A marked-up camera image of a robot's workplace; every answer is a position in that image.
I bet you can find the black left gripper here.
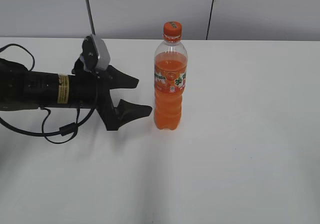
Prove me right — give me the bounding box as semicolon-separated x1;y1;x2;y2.
71;59;153;131

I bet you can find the orange bottle cap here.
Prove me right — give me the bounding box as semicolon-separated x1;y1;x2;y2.
163;21;182;38

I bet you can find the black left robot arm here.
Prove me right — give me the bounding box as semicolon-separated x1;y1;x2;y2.
0;59;142;131

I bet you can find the orange soda bottle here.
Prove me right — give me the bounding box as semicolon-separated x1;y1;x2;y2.
154;32;188;130

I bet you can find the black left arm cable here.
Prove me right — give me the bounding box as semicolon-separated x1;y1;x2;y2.
0;43;101;144

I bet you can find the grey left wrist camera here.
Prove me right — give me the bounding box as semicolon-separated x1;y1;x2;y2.
79;34;111;73

